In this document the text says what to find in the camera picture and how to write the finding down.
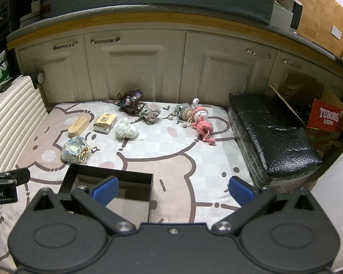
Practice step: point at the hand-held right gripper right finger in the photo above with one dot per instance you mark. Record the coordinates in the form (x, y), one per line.
(240, 190)

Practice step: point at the white wall socket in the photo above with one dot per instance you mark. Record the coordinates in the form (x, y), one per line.
(336, 32)

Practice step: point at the pink crochet toy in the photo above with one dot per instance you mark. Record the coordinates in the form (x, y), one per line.
(203, 125)

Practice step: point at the printed blanket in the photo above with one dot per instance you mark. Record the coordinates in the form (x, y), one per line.
(171, 154)

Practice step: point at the white appliance with grille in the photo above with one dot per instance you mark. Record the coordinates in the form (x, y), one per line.
(296, 14)

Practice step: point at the yellow tissue pack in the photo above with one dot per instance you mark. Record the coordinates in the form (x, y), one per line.
(104, 123)

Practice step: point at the grey crochet toy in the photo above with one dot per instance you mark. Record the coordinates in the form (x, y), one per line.
(183, 112)

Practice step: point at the black padded stool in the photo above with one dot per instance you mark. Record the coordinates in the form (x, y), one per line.
(271, 137)

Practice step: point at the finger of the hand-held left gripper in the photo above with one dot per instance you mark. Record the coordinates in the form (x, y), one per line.
(10, 176)

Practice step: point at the brown cardboard box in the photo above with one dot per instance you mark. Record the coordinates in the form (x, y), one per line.
(328, 94)

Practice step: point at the beige cabinet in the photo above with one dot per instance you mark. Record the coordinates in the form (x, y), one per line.
(160, 14)

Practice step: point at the cream cabinet door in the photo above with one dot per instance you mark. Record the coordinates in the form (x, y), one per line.
(137, 71)
(63, 74)
(225, 74)
(303, 75)

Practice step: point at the white ribbed suitcase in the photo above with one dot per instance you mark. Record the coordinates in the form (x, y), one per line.
(14, 114)

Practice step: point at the wooden block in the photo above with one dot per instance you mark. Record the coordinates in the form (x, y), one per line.
(77, 126)

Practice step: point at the black box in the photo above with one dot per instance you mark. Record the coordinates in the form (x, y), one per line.
(137, 188)

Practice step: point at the red carton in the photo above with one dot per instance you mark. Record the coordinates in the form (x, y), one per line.
(327, 115)

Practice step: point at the white cloth ball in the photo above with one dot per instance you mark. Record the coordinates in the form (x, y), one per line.
(126, 130)

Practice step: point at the dark crochet doll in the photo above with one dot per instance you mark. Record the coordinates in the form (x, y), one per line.
(130, 101)

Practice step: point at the white pot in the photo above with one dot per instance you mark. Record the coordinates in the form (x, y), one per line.
(31, 12)

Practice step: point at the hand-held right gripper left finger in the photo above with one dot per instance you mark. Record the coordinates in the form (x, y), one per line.
(105, 191)

